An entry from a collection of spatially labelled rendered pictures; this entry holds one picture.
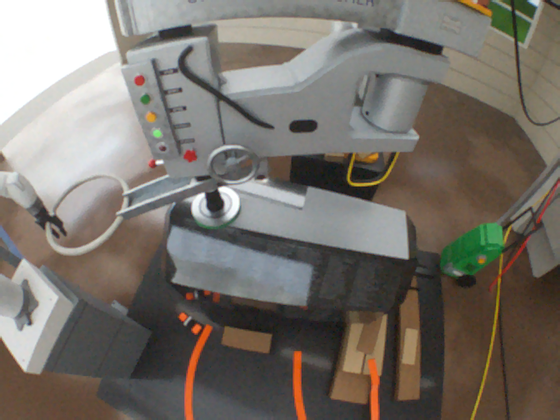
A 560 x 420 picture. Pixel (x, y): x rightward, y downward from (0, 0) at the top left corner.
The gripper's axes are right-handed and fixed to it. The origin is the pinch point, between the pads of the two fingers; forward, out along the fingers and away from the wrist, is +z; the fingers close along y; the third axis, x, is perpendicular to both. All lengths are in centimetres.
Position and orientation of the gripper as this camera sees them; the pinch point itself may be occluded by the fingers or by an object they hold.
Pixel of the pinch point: (59, 232)
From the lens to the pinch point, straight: 144.9
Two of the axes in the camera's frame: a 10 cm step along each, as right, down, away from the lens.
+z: -1.0, 6.1, 7.9
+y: 9.1, -2.6, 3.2
